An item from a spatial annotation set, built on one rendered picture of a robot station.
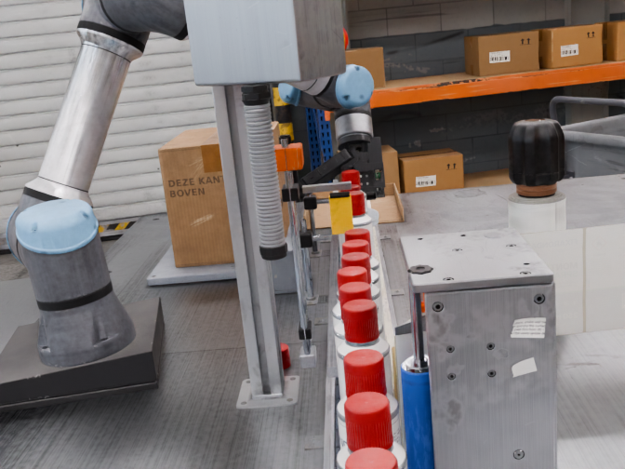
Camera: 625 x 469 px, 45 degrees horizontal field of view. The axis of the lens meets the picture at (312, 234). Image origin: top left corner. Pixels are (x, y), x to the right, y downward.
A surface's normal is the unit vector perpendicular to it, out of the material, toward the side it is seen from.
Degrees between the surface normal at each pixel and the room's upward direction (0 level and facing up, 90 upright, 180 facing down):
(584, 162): 93
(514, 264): 0
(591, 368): 0
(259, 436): 0
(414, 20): 90
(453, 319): 90
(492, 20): 90
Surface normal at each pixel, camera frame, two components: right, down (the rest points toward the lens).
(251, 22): -0.60, 0.27
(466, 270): -0.10, -0.96
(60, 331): -0.20, -0.01
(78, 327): 0.22, -0.09
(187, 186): -0.04, 0.27
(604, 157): -0.88, 0.26
